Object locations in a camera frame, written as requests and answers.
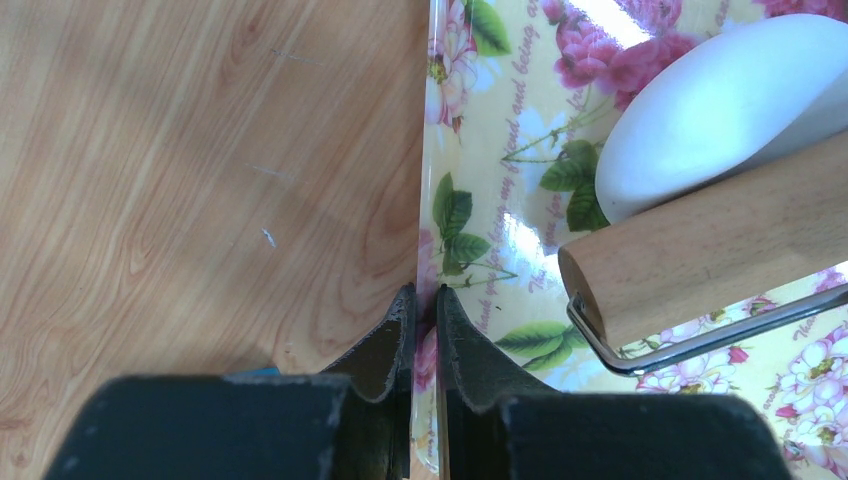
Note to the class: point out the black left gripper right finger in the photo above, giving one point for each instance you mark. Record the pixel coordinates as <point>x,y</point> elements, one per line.
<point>496,421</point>

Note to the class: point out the white dough ball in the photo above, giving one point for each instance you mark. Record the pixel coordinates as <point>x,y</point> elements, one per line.
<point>737,101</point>

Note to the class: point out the white and blue toy block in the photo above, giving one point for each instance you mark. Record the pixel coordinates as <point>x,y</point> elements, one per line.
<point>264,372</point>

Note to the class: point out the wooden rolling pin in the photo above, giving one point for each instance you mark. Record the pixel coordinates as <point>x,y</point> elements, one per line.
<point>736,239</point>

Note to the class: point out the floral yellow tray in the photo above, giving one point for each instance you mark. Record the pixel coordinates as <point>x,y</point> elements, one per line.
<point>520,98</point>

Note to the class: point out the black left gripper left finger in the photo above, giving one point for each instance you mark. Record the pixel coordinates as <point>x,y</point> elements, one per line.
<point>349,421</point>

